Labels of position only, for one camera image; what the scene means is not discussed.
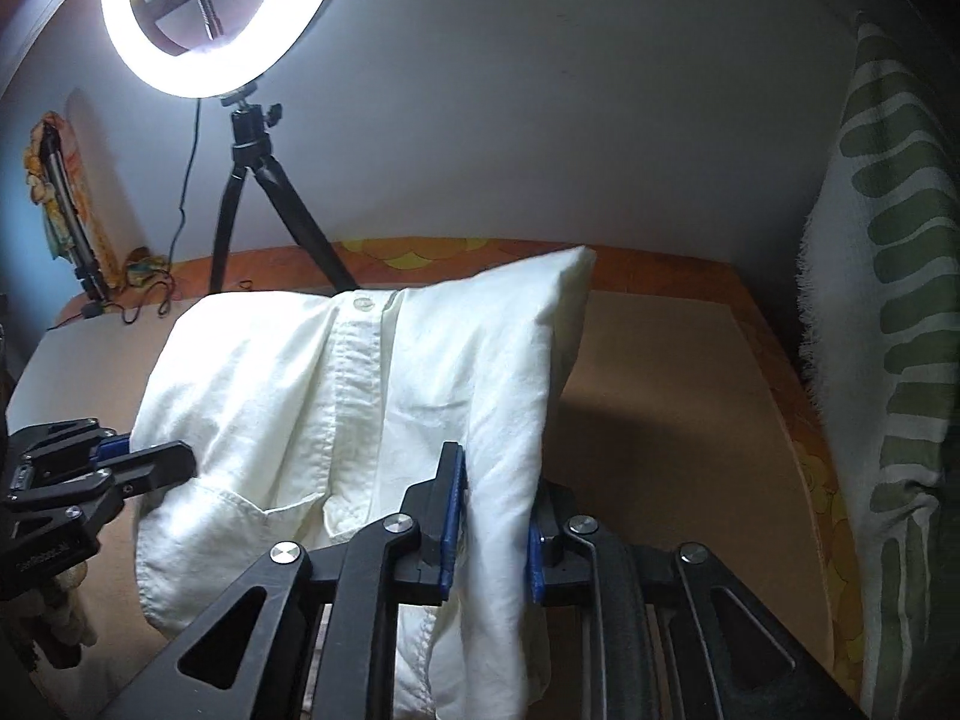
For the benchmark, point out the green patterned pillow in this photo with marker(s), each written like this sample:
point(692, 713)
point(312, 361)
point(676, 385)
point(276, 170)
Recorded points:
point(885, 277)

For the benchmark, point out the folded silver tripod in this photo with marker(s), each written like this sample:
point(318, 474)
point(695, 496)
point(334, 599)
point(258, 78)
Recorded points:
point(67, 202)

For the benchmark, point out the gooseneck phone holder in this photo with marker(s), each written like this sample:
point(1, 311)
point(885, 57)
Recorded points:
point(210, 15)

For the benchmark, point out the tan blanket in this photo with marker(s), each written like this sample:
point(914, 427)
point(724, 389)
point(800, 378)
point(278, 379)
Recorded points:
point(660, 390)

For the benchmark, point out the black mini tripod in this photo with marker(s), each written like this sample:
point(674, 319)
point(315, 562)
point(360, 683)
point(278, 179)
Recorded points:
point(244, 135)

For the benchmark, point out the small colourful cloth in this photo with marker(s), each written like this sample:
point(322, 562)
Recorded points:
point(146, 264)

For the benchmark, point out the colourful patterned scarf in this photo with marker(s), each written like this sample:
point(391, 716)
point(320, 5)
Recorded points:
point(37, 180)

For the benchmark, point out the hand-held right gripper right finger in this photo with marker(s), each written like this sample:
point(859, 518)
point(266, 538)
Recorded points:
point(536, 562)

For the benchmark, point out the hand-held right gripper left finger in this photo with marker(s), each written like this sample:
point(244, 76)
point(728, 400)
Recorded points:
point(452, 532)

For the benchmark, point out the white button shirt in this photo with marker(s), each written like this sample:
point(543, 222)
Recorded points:
point(300, 390)

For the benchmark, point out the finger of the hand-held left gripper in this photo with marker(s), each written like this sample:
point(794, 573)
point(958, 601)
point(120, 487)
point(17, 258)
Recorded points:
point(114, 450)
point(157, 465)

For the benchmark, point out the person's left hand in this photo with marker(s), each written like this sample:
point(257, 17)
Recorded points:
point(67, 615)

